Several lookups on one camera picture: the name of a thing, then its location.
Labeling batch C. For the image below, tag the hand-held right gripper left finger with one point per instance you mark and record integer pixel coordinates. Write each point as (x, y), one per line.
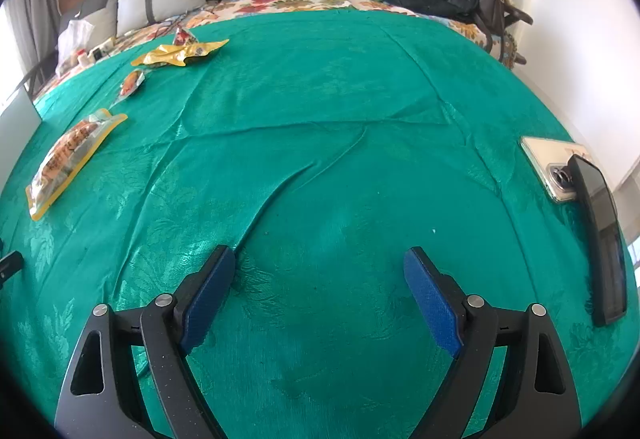
(207, 299)

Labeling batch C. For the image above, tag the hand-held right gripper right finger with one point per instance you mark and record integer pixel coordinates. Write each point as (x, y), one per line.
(432, 304)

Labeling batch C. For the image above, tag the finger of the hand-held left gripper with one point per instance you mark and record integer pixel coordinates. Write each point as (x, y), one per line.
(11, 265)

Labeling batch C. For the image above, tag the large clear yellow-edged snack packet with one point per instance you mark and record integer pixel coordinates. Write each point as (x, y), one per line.
(70, 154)

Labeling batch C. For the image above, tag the small clear packet orange snack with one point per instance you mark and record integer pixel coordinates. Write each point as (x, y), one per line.
(131, 84)

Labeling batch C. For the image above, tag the yellow snack wrapper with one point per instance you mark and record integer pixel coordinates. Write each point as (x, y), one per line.
(170, 54)

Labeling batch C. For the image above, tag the small red and white packet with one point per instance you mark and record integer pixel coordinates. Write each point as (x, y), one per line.
(183, 36)

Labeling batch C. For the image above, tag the black phone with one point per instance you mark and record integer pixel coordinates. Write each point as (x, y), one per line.
(602, 244)

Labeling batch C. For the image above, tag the white phone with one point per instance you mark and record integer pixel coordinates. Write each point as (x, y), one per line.
(547, 161)

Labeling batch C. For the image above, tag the green blanket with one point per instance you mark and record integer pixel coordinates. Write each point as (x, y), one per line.
(325, 144)

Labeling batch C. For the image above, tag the white power strip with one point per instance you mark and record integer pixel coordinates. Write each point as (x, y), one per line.
(97, 53)

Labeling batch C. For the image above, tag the white plastic bag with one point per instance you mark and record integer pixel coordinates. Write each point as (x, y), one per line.
(72, 39)

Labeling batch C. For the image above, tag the grey curtain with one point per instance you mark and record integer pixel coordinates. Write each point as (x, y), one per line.
(35, 14)

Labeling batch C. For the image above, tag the floral bedsheet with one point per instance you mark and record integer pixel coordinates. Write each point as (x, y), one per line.
(280, 5)

